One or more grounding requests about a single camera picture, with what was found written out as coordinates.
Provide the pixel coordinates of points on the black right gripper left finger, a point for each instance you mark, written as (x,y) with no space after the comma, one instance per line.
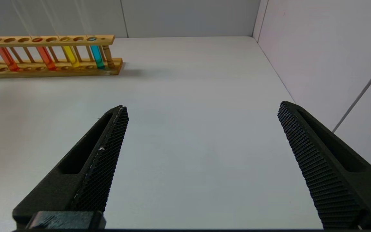
(76,180)

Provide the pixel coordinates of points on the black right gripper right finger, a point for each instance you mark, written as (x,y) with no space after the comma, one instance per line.
(333,174)

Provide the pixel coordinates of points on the wooden test tube rack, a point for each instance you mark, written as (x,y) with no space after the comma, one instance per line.
(76,72)

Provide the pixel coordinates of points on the yellow pigment test tube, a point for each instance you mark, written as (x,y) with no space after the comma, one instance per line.
(71,56)

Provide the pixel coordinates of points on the orange pigment test tube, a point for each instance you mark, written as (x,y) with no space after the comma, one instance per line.
(47,58)
(9,59)

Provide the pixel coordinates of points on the blue pigment test tube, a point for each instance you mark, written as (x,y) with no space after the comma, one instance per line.
(97,56)

